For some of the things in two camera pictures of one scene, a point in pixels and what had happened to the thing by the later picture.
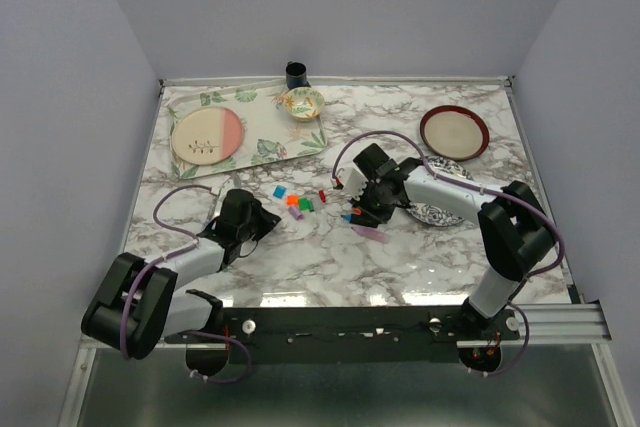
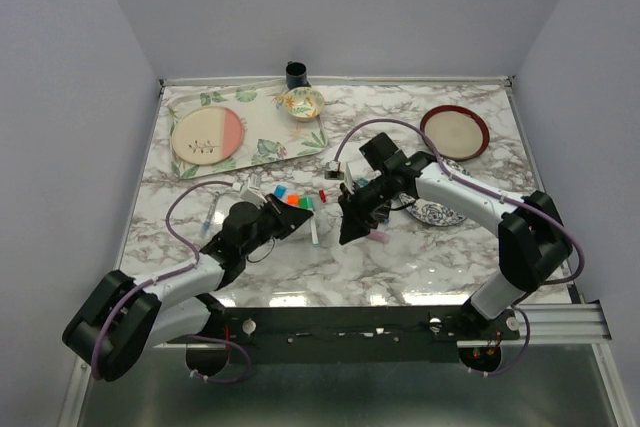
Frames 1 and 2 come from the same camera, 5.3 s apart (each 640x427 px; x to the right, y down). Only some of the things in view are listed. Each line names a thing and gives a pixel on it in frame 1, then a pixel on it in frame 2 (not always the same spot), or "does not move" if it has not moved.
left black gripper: [268, 220] to [286, 216]
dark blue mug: [296, 75] does not move
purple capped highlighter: [372, 233] does not move
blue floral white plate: [432, 215] does not move
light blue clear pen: [215, 212] to [315, 237]
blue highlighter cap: [279, 191] does not move
